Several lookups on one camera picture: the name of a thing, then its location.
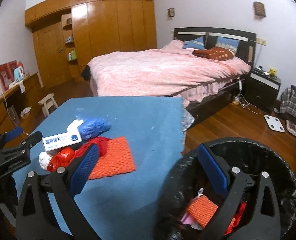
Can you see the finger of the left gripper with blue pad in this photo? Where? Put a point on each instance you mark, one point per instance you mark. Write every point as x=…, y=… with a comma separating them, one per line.
x=9, y=136
x=21, y=151

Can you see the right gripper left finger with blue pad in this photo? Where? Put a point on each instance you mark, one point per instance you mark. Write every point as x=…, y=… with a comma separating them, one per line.
x=35, y=217

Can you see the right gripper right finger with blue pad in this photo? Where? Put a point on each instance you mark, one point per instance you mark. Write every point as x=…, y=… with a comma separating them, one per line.
x=230, y=182

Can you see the red plastic bag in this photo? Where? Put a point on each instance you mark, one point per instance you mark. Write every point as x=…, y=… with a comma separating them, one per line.
x=65, y=156

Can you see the white tissue wad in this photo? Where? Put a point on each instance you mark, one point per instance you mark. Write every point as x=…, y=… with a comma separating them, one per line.
x=44, y=159

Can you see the white alcohol pad box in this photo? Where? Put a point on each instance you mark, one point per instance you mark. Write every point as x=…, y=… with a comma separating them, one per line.
x=55, y=142

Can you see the orange foam net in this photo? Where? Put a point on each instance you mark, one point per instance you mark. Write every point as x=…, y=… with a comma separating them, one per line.
x=117, y=160
x=202, y=210

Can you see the blue plastic bag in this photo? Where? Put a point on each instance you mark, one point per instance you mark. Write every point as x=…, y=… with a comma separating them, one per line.
x=93, y=127

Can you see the pink paper piece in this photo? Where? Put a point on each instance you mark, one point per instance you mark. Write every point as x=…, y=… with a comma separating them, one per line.
x=187, y=219

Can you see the black lined trash bin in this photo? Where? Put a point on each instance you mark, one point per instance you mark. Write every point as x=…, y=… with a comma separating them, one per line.
x=187, y=180

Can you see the wooden side desk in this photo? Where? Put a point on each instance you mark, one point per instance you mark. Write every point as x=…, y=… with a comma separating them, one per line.
x=21, y=109

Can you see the small white wooden stool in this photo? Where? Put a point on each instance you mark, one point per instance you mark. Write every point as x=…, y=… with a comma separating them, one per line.
x=47, y=103

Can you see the blue table cloth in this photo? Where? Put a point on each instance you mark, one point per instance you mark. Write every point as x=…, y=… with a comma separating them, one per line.
x=122, y=206

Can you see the grey quilted mat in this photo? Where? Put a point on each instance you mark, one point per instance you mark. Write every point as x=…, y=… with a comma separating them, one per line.
x=188, y=120

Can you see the blue electric kettle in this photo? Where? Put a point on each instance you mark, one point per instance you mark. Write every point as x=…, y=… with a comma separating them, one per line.
x=19, y=73

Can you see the red picture box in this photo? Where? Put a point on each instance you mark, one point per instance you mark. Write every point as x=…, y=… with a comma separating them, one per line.
x=7, y=74

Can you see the white bathroom scale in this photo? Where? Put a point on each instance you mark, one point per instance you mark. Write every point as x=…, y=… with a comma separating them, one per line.
x=274, y=123

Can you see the red white scale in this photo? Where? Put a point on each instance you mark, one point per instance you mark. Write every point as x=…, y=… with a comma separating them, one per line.
x=291, y=127

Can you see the black nightstand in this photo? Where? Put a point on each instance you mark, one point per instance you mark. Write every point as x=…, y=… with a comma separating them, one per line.
x=262, y=90

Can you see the bed with pink cover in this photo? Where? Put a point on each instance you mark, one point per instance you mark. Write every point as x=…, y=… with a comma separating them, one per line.
x=205, y=85

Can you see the wooden wardrobe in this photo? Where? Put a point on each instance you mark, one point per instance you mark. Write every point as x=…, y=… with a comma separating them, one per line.
x=67, y=34

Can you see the yellow plush toy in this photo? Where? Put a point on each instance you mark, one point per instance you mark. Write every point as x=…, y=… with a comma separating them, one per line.
x=272, y=72

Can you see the brown dotted pillow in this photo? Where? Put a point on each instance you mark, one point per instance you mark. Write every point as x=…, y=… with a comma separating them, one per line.
x=216, y=53

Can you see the black bed headboard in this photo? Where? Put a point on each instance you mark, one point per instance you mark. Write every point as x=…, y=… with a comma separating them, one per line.
x=246, y=40

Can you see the right blue pillow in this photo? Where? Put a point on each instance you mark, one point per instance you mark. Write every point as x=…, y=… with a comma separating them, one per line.
x=227, y=43

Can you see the blue pillow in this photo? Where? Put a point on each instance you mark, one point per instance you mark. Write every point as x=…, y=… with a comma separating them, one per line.
x=227, y=43
x=197, y=44

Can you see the left blue pillow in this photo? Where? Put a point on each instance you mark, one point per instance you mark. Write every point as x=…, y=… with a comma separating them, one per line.
x=197, y=44

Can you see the wall power socket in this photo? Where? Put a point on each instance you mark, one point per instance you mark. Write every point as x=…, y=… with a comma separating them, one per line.
x=261, y=41

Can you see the right wall lamp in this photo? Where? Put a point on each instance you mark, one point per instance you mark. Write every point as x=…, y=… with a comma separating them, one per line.
x=259, y=9

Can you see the wall lamp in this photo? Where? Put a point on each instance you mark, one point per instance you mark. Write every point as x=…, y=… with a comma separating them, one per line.
x=171, y=12
x=259, y=9

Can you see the left wall lamp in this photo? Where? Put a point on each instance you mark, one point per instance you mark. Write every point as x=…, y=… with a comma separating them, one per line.
x=171, y=12

